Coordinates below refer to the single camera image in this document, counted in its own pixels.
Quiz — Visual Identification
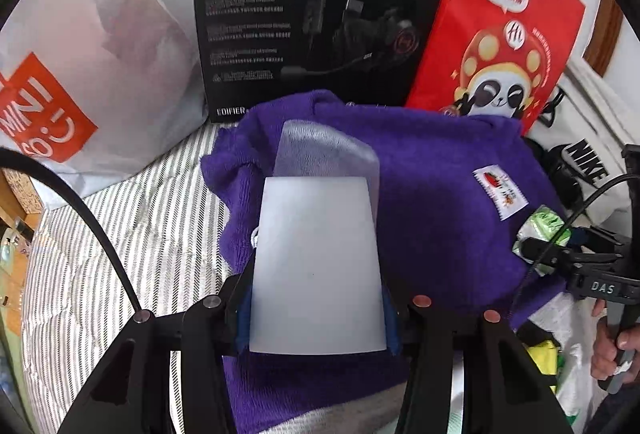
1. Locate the purple towel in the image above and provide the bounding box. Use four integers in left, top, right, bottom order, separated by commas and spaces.
200, 89, 568, 434

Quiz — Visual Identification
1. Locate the red paper bag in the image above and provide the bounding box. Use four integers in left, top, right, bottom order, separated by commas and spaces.
405, 0, 586, 137

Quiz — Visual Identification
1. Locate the white waist bag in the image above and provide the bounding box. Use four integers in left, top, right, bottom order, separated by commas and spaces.
525, 56, 640, 225

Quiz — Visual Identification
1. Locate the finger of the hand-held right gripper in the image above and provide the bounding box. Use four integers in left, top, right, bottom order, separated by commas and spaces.
570, 229, 631, 247
520, 239, 581, 272

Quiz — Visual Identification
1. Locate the black headset box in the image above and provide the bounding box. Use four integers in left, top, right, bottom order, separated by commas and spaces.
192, 0, 473, 122

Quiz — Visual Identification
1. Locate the yellow mesh pouch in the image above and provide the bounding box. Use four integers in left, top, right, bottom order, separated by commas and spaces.
517, 324, 560, 397

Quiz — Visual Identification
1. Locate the white sponge block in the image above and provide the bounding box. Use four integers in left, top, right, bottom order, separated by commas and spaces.
248, 119, 388, 356

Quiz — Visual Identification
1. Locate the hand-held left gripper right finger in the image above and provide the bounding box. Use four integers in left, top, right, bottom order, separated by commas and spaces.
381, 286, 576, 434

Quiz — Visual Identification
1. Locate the wooden door frame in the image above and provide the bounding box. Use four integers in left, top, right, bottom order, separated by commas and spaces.
582, 0, 623, 80

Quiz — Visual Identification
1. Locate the black cable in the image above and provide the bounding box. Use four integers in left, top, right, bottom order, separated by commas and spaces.
0, 146, 146, 316
512, 173, 640, 320

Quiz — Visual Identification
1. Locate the person's right hand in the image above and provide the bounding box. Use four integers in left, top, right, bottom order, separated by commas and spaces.
591, 301, 640, 380

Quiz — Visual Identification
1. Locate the fruit print wipe packet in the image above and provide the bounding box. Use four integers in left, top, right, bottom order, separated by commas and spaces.
472, 163, 530, 220

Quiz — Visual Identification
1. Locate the white plastic shopping bag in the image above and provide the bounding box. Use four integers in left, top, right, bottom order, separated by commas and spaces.
0, 0, 211, 202

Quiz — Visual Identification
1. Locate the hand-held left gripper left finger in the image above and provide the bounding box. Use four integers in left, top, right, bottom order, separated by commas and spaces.
60, 259, 257, 434

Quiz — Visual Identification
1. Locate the green tissue pack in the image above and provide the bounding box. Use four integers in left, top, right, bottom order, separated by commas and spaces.
512, 205, 573, 275

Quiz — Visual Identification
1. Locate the wooden side board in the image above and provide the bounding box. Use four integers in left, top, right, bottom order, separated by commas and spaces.
0, 169, 46, 310

